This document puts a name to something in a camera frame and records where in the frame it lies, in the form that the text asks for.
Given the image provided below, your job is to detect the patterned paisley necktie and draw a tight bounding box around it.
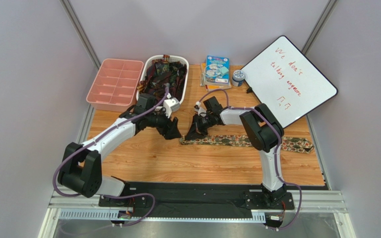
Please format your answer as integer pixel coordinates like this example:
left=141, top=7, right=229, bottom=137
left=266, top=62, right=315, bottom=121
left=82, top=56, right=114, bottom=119
left=179, top=135, right=315, bottom=154

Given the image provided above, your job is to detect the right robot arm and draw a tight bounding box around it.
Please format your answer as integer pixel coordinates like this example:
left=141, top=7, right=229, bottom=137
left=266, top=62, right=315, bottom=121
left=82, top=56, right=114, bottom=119
left=185, top=97, right=287, bottom=204

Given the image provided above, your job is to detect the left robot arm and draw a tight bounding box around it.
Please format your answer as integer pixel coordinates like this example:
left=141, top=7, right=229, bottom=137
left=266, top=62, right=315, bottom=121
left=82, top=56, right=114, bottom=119
left=53, top=94, right=181, bottom=198

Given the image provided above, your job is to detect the pile of dark ties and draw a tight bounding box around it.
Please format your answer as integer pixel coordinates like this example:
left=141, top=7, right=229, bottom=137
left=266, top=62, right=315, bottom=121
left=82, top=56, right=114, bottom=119
left=137, top=58, right=188, bottom=101

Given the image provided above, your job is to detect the blue packaged book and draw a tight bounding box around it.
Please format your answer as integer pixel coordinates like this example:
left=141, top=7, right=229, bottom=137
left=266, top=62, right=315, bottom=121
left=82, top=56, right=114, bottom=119
left=203, top=55, right=230, bottom=85

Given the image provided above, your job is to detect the pink divided tray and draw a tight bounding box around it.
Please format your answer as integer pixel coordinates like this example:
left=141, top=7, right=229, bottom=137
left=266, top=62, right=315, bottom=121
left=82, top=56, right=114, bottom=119
left=86, top=59, right=144, bottom=112

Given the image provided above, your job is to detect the white perforated basket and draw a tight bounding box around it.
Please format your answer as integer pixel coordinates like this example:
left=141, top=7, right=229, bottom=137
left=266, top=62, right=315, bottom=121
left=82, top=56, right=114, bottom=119
left=136, top=55, right=189, bottom=112

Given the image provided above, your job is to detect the white dry-erase board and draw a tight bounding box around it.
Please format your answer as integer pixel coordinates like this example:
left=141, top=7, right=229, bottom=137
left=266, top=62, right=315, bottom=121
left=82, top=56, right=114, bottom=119
left=242, top=35, right=338, bottom=128

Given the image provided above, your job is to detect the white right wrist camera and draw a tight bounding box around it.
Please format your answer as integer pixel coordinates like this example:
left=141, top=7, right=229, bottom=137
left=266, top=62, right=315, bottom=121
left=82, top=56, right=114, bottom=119
left=193, top=101, right=206, bottom=116

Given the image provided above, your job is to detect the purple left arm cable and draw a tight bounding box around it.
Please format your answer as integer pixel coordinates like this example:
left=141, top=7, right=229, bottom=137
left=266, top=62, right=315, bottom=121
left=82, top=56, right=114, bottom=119
left=52, top=84, right=171, bottom=228

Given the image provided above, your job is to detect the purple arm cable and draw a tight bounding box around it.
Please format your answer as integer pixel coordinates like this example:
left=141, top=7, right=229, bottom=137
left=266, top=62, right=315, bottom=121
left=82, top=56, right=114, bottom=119
left=52, top=84, right=171, bottom=228
left=197, top=89, right=303, bottom=231

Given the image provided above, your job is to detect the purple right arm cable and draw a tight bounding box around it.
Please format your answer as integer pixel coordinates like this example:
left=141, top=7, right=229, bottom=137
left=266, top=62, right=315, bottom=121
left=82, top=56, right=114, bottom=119
left=197, top=89, right=303, bottom=231

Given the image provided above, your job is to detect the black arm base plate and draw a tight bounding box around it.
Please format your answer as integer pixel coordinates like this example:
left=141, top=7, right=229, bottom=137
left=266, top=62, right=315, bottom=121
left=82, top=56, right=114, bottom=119
left=96, top=182, right=313, bottom=219

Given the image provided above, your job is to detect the aluminium rail frame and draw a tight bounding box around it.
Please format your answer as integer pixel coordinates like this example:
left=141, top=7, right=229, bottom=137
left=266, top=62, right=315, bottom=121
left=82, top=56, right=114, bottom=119
left=39, top=182, right=356, bottom=238

